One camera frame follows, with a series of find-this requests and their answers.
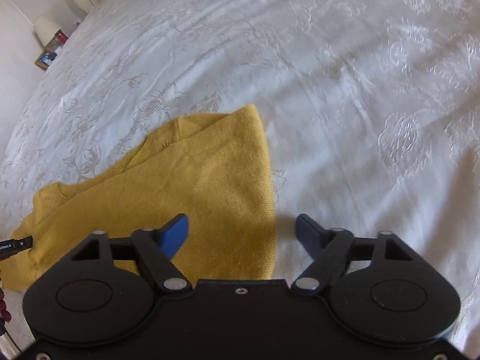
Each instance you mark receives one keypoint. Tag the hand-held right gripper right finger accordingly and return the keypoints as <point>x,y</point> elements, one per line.
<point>309,232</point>

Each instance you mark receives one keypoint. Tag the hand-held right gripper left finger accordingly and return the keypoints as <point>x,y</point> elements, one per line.
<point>176,232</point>

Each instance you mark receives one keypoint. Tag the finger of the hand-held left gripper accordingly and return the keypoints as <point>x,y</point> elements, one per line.
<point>23,242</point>

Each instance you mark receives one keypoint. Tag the yellow knit sweater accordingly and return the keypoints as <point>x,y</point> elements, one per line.
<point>210,180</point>

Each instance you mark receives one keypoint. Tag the dark red cloth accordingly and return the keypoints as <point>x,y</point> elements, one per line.
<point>4,305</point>

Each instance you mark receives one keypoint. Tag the white embroidered bedspread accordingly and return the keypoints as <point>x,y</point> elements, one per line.
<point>337,120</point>

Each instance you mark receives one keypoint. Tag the red box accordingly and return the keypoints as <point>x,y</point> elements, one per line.
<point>60,39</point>

